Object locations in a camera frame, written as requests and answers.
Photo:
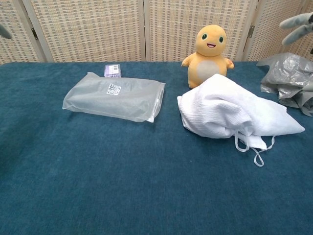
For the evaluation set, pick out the crumpled grey plastic bag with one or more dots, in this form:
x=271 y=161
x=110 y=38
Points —
x=286 y=73

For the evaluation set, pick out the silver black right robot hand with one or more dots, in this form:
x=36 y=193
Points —
x=303 y=22

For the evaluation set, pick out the blue felt tablecloth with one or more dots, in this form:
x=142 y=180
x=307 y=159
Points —
x=97 y=171

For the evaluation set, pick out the woven beige folding screen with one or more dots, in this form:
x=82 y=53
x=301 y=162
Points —
x=97 y=29

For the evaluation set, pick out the frosted translucent plastic bag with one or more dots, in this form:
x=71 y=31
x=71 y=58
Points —
x=110 y=102

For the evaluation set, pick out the orange plush dinosaur toy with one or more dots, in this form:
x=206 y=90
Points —
x=210 y=49

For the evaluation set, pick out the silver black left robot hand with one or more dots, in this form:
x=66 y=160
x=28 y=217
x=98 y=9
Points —
x=5 y=31

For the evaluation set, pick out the small purple clear case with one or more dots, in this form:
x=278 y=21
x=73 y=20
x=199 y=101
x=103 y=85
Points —
x=113 y=69

